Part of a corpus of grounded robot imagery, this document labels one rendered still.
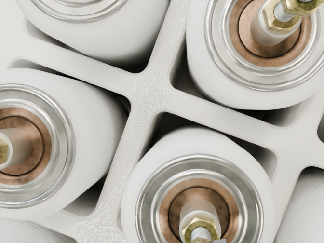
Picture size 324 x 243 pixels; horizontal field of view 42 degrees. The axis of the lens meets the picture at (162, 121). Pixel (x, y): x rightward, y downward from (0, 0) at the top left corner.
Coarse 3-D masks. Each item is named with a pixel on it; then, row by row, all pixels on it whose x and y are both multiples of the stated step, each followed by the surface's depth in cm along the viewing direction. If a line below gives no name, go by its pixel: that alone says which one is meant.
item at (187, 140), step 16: (176, 128) 40; (192, 128) 34; (208, 128) 37; (160, 144) 27; (176, 144) 25; (192, 144) 25; (208, 144) 25; (224, 144) 25; (144, 160) 26; (160, 160) 25; (240, 160) 25; (144, 176) 25; (256, 176) 25; (128, 192) 26; (272, 192) 25; (128, 208) 25; (272, 208) 25; (128, 224) 26; (272, 224) 25; (128, 240) 26; (272, 240) 26
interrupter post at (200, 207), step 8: (192, 200) 25; (200, 200) 25; (184, 208) 24; (192, 208) 23; (200, 208) 23; (208, 208) 23; (184, 216) 22; (208, 216) 22; (216, 216) 23; (184, 224) 22; (216, 224) 22
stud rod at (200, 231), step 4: (196, 228) 21; (200, 228) 21; (204, 228) 21; (192, 232) 21; (196, 232) 21; (200, 232) 20; (204, 232) 20; (208, 232) 21; (192, 236) 20; (196, 236) 20; (200, 236) 20; (204, 236) 20; (208, 236) 20; (192, 240) 20
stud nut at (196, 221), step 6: (192, 216) 22; (198, 216) 22; (204, 216) 22; (192, 222) 21; (198, 222) 21; (204, 222) 21; (210, 222) 21; (186, 228) 21; (192, 228) 21; (210, 228) 21; (186, 234) 21; (210, 234) 21; (216, 234) 21; (186, 240) 21
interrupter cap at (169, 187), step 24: (168, 168) 25; (192, 168) 25; (216, 168) 25; (144, 192) 25; (168, 192) 25; (192, 192) 25; (216, 192) 25; (240, 192) 25; (144, 216) 25; (168, 216) 25; (240, 216) 25; (144, 240) 25; (168, 240) 25; (240, 240) 25
